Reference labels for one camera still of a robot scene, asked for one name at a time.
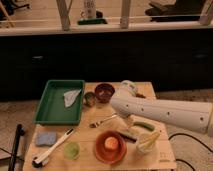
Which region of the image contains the blue sponge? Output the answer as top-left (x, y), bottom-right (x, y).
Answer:
top-left (35, 132), bottom-right (57, 146)

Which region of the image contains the black cable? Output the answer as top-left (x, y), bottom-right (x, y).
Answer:
top-left (167, 132), bottom-right (213, 171)

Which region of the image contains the white cloth in tray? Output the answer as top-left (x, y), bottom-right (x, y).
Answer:
top-left (64, 89), bottom-right (81, 108)

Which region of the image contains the dark chocolate bar wrapper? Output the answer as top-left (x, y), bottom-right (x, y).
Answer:
top-left (117, 129), bottom-right (137, 143)

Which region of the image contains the orange plate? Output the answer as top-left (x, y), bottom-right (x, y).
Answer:
top-left (94, 131), bottom-right (127, 164)

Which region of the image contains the green cucumber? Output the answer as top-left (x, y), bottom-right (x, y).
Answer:
top-left (133, 122), bottom-right (155, 131)

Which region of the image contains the green plastic tray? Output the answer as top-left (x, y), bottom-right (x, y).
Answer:
top-left (34, 80), bottom-right (85, 125)

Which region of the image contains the black stand pole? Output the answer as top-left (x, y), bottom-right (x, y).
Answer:
top-left (8, 124), bottom-right (25, 171)

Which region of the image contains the green base on shelf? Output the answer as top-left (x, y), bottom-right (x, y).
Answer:
top-left (77, 18), bottom-right (108, 25)

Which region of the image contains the orange fruit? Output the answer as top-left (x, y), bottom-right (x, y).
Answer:
top-left (104, 137), bottom-right (118, 151)

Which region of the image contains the silver fork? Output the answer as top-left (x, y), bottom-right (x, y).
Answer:
top-left (89, 114), bottom-right (117, 128)

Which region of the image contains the white bottle on shelf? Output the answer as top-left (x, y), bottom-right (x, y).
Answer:
top-left (82, 0), bottom-right (96, 19)

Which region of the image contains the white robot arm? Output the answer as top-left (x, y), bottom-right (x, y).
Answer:
top-left (110, 80), bottom-right (213, 137)

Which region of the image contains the white black dish brush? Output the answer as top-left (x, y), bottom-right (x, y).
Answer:
top-left (32, 128), bottom-right (75, 168)

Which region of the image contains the small metal cup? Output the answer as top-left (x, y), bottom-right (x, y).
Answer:
top-left (84, 92), bottom-right (96, 107)

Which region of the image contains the dark red bowl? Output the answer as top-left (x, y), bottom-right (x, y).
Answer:
top-left (95, 83), bottom-right (115, 103)

